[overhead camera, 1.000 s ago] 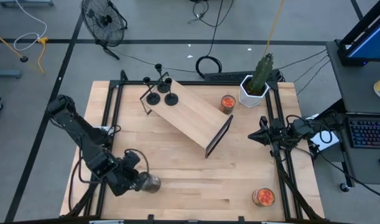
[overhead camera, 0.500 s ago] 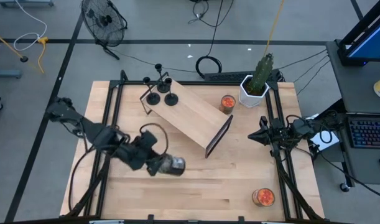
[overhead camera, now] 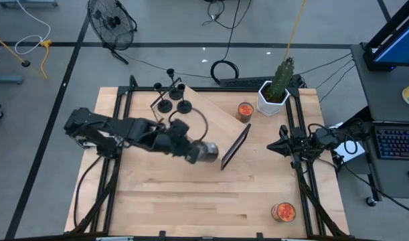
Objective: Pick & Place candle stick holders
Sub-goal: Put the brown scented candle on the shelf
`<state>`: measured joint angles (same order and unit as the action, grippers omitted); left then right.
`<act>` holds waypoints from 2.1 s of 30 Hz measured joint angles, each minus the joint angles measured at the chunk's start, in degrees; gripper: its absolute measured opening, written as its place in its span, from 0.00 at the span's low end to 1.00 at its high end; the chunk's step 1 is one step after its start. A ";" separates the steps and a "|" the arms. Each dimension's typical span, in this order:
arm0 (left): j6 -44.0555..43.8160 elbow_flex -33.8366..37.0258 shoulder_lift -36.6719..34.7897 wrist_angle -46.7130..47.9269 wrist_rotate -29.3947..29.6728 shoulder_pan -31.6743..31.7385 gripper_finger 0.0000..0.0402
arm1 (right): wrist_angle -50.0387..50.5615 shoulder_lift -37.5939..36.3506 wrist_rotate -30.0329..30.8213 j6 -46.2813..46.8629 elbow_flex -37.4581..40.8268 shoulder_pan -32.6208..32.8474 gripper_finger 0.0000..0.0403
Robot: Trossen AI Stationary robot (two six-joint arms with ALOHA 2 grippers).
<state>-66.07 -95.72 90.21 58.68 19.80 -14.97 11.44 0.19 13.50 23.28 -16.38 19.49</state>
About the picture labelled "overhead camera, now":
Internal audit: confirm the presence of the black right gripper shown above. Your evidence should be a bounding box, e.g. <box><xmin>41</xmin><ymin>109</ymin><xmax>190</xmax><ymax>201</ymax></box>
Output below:
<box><xmin>266</xmin><ymin>125</ymin><xmax>308</xmax><ymax>169</ymax></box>

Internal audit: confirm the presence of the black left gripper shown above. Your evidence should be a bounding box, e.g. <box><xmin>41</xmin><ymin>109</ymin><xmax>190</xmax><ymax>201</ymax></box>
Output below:
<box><xmin>163</xmin><ymin>119</ymin><xmax>218</xmax><ymax>165</ymax></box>

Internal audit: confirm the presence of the grey candle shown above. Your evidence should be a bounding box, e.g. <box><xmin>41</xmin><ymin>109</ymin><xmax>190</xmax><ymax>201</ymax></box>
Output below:
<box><xmin>196</xmin><ymin>140</ymin><xmax>220</xmax><ymax>164</ymax></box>

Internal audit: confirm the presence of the black candle stick holder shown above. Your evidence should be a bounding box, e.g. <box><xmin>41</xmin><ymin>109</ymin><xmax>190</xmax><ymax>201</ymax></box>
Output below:
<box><xmin>166</xmin><ymin>68</ymin><xmax>183</xmax><ymax>101</ymax></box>
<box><xmin>153</xmin><ymin>82</ymin><xmax>173</xmax><ymax>114</ymax></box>
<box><xmin>176</xmin><ymin>83</ymin><xmax>193</xmax><ymax>114</ymax></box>

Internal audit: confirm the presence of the orange candle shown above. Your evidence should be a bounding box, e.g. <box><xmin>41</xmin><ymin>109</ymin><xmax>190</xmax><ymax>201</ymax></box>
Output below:
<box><xmin>270</xmin><ymin>202</ymin><xmax>297</xmax><ymax>224</ymax></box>
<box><xmin>236</xmin><ymin>102</ymin><xmax>255</xmax><ymax>124</ymax></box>

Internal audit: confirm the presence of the white plant pot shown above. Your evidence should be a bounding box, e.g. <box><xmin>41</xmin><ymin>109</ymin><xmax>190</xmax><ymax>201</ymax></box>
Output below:
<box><xmin>256</xmin><ymin>80</ymin><xmax>291</xmax><ymax>117</ymax></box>

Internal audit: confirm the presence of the green cactus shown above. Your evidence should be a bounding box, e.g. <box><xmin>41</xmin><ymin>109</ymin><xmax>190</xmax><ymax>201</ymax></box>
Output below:
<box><xmin>267</xmin><ymin>56</ymin><xmax>296</xmax><ymax>101</ymax></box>

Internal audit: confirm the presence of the white box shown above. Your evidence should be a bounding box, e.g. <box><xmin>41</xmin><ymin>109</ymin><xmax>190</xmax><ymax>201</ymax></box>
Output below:
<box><xmin>333</xmin><ymin>122</ymin><xmax>366</xmax><ymax>164</ymax></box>

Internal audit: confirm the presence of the backlit computer keyboard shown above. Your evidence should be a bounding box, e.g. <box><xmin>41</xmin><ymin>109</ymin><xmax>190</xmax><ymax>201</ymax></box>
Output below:
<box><xmin>374</xmin><ymin>127</ymin><xmax>409</xmax><ymax>161</ymax></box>

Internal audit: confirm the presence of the grey side desk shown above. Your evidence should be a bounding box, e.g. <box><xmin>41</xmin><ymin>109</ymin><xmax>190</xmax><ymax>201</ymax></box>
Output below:
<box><xmin>349</xmin><ymin>43</ymin><xmax>409</xmax><ymax>202</ymax></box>

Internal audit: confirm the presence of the black floor fan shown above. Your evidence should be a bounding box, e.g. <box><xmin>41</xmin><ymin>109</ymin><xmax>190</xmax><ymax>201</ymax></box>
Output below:
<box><xmin>86</xmin><ymin>0</ymin><xmax>139</xmax><ymax>65</ymax></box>

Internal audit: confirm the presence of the black computer monitor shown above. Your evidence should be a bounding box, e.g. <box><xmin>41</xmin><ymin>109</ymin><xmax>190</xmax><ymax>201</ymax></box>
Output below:
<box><xmin>363</xmin><ymin>0</ymin><xmax>409</xmax><ymax>72</ymax></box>

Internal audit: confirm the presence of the grey table foot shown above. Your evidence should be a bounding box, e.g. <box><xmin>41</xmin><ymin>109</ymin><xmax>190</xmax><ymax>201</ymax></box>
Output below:
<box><xmin>0</xmin><ymin>0</ymin><xmax>60</xmax><ymax>8</ymax></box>
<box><xmin>0</xmin><ymin>75</ymin><xmax>23</xmax><ymax>85</ymax></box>

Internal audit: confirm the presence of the wooden shelf riser, black frame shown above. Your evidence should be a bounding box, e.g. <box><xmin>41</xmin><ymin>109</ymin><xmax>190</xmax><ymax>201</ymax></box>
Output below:
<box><xmin>149</xmin><ymin>77</ymin><xmax>252</xmax><ymax>171</ymax></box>

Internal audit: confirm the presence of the black aluminium table frame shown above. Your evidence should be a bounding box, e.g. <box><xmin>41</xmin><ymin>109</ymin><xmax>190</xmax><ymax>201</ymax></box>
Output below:
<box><xmin>65</xmin><ymin>75</ymin><xmax>351</xmax><ymax>241</ymax></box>

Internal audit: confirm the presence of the black coiled cable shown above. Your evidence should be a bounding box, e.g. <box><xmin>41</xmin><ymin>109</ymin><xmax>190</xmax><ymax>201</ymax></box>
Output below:
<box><xmin>209</xmin><ymin>0</ymin><xmax>245</xmax><ymax>85</ymax></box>

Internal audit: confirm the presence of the yellow hanging cord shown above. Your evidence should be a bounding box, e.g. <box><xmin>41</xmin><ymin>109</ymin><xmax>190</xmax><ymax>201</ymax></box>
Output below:
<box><xmin>283</xmin><ymin>0</ymin><xmax>307</xmax><ymax>61</ymax></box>

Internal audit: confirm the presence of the yellow knotted cable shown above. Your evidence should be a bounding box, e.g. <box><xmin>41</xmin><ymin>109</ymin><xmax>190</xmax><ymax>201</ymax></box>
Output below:
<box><xmin>39</xmin><ymin>39</ymin><xmax>54</xmax><ymax>80</ymax></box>

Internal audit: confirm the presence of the white cable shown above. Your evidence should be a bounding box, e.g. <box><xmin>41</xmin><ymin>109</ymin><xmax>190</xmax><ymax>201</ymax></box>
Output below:
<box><xmin>13</xmin><ymin>0</ymin><xmax>52</xmax><ymax>56</ymax></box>

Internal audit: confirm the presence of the yellow cord with black end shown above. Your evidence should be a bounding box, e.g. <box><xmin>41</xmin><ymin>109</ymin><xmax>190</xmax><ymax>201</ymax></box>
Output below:
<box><xmin>0</xmin><ymin>30</ymin><xmax>31</xmax><ymax>68</ymax></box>

